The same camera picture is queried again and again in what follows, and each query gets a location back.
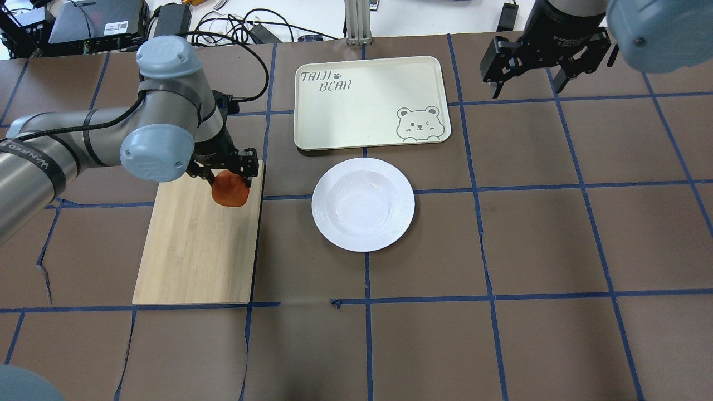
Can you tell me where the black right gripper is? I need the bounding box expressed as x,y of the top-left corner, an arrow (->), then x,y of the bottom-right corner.
480,1 -> 612,99

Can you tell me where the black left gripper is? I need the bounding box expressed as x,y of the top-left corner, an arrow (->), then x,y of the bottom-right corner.
187,120 -> 259,188

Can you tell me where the orange fruit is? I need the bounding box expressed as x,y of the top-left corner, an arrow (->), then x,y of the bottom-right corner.
211,170 -> 250,207

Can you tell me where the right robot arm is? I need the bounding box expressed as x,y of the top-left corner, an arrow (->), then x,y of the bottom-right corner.
480,1 -> 712,99

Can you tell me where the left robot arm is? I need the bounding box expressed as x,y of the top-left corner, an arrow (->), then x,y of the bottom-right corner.
1,36 -> 259,243

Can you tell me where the cream bear tray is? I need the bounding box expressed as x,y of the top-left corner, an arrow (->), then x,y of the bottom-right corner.
293,56 -> 452,151

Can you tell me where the small black power brick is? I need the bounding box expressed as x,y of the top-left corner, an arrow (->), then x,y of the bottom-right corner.
496,1 -> 519,31

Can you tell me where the bamboo cutting board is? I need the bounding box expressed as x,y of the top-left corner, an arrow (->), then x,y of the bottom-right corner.
132,162 -> 265,305

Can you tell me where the white round plate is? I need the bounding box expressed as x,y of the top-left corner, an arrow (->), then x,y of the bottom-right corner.
311,157 -> 416,253

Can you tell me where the black power adapter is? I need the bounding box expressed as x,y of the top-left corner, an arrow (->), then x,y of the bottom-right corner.
153,3 -> 191,37

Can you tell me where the black computer box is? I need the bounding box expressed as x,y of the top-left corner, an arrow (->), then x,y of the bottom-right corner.
48,1 -> 150,46

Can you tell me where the aluminium frame post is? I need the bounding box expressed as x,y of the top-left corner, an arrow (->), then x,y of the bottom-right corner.
344,0 -> 373,46

